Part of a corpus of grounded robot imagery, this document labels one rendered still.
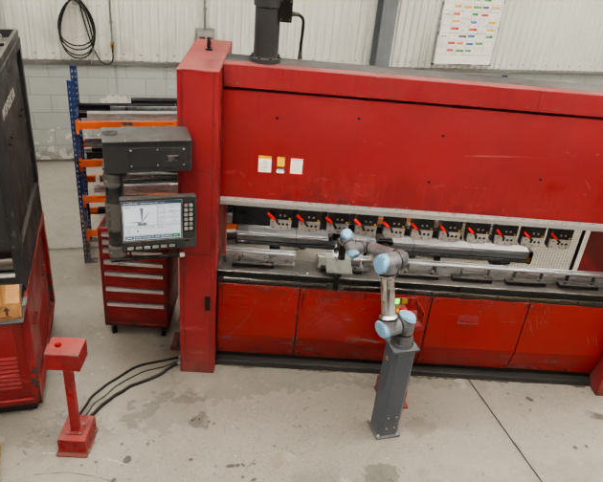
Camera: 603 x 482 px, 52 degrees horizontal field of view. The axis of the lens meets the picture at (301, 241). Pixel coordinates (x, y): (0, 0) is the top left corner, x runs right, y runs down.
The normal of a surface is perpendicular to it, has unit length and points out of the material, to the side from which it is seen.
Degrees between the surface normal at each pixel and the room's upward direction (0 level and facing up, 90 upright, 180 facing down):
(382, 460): 0
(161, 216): 90
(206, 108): 90
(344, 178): 90
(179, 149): 90
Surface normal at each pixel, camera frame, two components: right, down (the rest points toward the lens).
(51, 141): 0.26, 0.49
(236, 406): 0.09, -0.87
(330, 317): 0.01, 0.49
